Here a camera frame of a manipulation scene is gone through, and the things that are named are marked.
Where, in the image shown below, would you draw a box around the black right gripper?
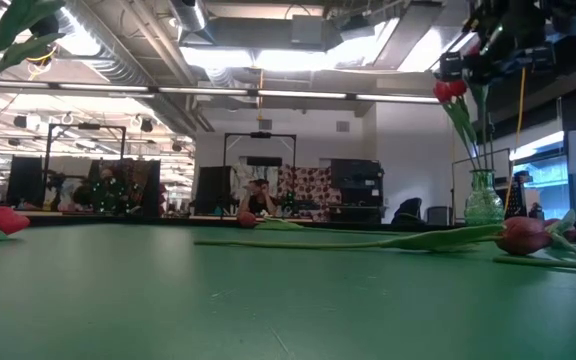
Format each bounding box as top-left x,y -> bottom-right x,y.
439,0 -> 569,84

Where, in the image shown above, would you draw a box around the tulips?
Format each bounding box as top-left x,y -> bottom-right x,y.
0,13 -> 68,109
0,0 -> 68,109

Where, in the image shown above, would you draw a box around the green glass vase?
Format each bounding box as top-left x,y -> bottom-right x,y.
462,168 -> 507,226

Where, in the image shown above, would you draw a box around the whiteboard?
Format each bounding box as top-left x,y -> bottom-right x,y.
450,147 -> 513,209

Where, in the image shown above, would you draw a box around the black mesh stand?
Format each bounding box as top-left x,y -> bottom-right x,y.
504,170 -> 530,219

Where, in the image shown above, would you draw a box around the black office chair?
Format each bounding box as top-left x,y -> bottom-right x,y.
390,196 -> 425,226

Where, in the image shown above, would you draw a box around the black cabinet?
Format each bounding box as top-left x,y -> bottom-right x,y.
328,157 -> 386,225

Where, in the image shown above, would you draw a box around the red patterned backdrop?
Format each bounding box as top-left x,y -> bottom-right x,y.
276,164 -> 342,222

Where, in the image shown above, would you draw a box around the person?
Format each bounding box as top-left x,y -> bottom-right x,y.
237,178 -> 282,217
85,167 -> 134,214

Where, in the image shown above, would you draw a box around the long ceiling light bar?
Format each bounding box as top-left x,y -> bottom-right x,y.
0,78 -> 442,105

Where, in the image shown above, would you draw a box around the black upright panel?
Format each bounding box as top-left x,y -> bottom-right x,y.
195,165 -> 233,217

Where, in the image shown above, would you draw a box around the green table mat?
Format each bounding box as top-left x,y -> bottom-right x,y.
0,222 -> 576,360

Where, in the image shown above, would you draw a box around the black metal gantry frame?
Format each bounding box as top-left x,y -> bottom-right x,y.
222,131 -> 298,169
44,123 -> 128,166

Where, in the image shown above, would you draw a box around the grey rectangular ceiling duct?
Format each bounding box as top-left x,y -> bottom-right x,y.
180,0 -> 479,76

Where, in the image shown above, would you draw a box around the round silver air duct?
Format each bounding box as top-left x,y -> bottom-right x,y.
169,0 -> 210,32

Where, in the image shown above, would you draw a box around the ribbed silver air duct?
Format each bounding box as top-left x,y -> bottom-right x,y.
42,0 -> 197,101

